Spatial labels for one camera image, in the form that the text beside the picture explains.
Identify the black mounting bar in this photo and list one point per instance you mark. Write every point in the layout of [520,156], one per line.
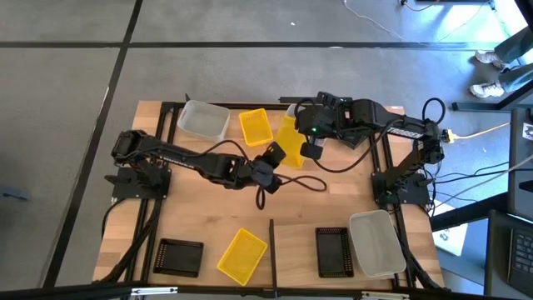
[297,100]

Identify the black desk base bar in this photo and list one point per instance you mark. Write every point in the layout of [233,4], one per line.
[474,106]

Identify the silver beam bracket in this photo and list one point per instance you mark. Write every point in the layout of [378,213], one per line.
[385,295]
[154,291]

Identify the person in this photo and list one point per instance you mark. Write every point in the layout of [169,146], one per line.
[516,48]

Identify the white printed sheet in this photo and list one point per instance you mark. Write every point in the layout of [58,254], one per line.
[451,237]

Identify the person's white shoe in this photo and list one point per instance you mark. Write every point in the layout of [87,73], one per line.
[487,57]
[485,89]

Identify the grey computer case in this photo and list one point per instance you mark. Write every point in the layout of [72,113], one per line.
[520,175]

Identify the black laptop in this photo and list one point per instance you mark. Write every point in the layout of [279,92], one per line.
[520,254]

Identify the black rig beam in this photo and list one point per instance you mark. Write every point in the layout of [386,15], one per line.
[208,292]

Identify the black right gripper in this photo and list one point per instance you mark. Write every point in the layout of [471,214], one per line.
[316,123]

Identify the white printed sticker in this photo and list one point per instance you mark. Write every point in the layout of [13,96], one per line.
[528,131]

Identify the black slotted plastic basket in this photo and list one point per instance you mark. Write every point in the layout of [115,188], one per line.
[178,258]
[354,141]
[333,252]

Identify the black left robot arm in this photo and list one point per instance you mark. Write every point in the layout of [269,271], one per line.
[187,160]

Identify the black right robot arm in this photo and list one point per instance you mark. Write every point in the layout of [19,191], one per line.
[399,127]

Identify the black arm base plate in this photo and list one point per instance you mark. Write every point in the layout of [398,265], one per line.
[125,189]
[412,196]

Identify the yellow slotted plastic basket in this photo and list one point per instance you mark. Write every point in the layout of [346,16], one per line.
[256,127]
[241,256]
[289,143]

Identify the black slanted desk leg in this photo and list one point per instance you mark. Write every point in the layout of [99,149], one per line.
[466,214]

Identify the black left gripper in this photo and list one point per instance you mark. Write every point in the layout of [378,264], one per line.
[266,177]

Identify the black aluminium table frame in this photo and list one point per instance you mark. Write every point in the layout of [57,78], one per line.
[166,109]

